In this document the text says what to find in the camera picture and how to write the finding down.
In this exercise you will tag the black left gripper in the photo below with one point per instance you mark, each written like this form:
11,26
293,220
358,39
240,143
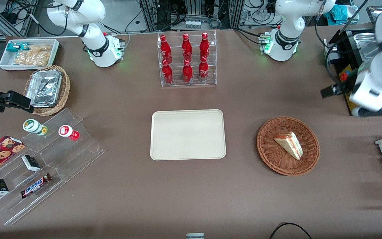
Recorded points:
343,88

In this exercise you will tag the triangular sandwich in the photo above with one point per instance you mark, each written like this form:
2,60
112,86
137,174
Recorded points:
292,146

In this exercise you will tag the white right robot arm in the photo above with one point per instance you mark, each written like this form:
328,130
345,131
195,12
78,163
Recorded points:
101,49

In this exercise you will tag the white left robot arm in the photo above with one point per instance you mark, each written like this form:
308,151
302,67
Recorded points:
287,39

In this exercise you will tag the oval tan wicker basket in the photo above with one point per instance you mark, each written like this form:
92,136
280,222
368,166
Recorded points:
65,86

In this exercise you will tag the round brown wicker basket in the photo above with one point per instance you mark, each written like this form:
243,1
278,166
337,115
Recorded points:
277,159

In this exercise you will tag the beige plastic tray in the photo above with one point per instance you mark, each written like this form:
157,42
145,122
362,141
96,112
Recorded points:
187,136

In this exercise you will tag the green lid yogurt cup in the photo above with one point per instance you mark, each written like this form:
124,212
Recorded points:
31,125

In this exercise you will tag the stacked aluminium foil trays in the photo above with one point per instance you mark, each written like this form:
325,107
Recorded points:
45,88

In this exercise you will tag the white rectangular snack bin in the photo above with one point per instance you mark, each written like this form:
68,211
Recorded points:
6,61

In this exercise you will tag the black hot food display case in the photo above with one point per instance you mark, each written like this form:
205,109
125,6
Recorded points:
347,49

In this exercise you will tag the clear bag of crackers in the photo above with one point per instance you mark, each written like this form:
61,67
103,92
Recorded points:
33,56

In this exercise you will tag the teal snack packet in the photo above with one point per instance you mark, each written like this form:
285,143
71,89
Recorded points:
13,47

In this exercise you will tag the red lid yogurt cup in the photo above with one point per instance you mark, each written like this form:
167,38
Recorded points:
65,130

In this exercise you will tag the clear acrylic tiered stand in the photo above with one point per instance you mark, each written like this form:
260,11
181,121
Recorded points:
75,156

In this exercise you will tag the teal plastic bag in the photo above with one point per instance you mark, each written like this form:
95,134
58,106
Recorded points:
340,13

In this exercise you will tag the Snickers chocolate bar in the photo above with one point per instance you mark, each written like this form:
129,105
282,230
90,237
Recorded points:
35,186

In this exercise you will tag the red cola bottle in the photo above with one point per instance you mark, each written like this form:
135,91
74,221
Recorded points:
203,70
186,48
167,73
187,72
165,49
204,48

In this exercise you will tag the clear acrylic bottle rack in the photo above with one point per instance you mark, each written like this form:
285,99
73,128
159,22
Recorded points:
177,84

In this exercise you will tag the small grey device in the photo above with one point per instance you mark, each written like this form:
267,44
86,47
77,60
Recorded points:
195,236

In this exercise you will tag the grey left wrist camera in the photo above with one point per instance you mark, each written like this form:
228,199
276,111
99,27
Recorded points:
356,111

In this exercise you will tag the aluminium frame rack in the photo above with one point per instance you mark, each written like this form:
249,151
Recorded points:
149,16

